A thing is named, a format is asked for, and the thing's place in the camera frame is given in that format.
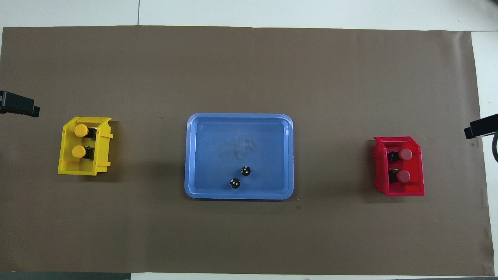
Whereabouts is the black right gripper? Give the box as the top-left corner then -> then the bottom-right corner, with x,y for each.
464,114 -> 498,139

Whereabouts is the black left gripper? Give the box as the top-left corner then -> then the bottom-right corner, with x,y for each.
0,91 -> 40,117

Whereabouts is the yellow push button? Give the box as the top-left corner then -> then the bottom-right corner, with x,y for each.
72,145 -> 95,160
74,124 -> 98,138

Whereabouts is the red push button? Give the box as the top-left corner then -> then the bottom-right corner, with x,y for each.
388,169 -> 411,184
387,148 -> 413,162

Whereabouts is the blue plastic tray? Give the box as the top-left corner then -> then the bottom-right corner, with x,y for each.
184,113 -> 295,200

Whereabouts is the yellow plastic parts bin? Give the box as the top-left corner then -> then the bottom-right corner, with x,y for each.
58,116 -> 114,176

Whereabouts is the red plastic parts bin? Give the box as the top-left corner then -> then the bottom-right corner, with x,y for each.
372,136 -> 425,197

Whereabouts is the brown paper table mat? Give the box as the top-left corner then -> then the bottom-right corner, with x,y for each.
0,25 -> 494,277

